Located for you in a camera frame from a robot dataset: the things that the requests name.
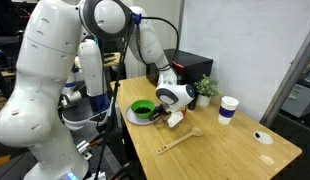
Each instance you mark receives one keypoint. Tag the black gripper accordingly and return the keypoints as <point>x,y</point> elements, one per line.
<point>164,111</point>

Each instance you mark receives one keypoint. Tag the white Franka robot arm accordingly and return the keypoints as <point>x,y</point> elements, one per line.
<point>45,83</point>

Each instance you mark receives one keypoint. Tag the dark bowl contents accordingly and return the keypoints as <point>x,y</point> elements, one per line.
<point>142,110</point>

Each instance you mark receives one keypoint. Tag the green plastic bowl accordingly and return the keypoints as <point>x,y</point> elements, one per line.
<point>138,115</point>

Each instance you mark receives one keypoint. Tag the white round plate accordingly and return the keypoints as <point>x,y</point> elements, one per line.
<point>138,120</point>

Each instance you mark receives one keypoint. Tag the black cup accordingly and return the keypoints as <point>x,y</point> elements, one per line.
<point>194,105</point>

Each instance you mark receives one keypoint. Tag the wooden spoon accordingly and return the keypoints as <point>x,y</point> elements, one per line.
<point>197,131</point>

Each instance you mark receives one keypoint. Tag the small potted green plant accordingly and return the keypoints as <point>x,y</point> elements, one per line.
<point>205,90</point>

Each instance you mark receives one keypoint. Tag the red black microwave oven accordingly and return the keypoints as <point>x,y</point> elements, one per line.
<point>196,66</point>

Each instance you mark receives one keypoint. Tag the orange black clamp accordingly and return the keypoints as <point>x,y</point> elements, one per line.
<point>96,143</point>

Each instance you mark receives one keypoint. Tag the background wooden desk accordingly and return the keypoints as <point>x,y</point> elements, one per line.
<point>112,60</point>

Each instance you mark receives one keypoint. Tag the black perforated breadboard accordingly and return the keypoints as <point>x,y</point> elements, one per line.
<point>105,160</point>

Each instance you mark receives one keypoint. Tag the white cup blue band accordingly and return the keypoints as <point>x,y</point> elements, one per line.
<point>228,103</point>

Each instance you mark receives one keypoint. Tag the small dark item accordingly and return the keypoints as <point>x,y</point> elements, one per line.
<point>258,134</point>

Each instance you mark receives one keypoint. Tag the small white dish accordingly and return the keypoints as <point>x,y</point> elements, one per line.
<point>266,138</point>

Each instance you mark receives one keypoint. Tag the grey cabinet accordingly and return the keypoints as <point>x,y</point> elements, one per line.
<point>298,100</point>

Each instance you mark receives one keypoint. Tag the silver metal bracket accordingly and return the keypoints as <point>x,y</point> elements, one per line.
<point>83,148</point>

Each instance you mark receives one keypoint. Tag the grey metal frame post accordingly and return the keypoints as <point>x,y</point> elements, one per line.
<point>288,80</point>

